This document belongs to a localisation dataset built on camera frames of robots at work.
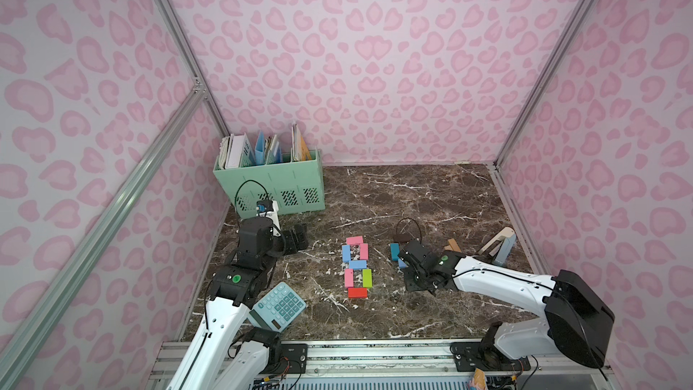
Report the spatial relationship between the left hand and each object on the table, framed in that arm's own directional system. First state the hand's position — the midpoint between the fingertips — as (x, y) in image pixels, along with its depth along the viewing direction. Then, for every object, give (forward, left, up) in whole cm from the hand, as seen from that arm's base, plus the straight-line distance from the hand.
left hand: (291, 224), depth 74 cm
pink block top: (+7, -17, -22) cm, 29 cm away
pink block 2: (-7, -15, -22) cm, 28 cm away
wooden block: (+4, -51, -22) cm, 56 cm away
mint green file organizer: (+20, +13, 0) cm, 24 cm away
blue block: (+2, -14, -22) cm, 26 cm away
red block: (-11, -18, -23) cm, 31 cm away
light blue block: (-2, -18, -22) cm, 29 cm away
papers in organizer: (+29, +23, +1) cm, 37 cm away
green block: (-7, -21, -23) cm, 32 cm away
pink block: (+3, -20, -22) cm, 30 cm away
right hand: (-8, -34, -20) cm, 41 cm away
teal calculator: (-16, +5, -21) cm, 27 cm away
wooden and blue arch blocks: (+5, -69, -20) cm, 72 cm away
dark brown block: (+8, -34, -23) cm, 42 cm away
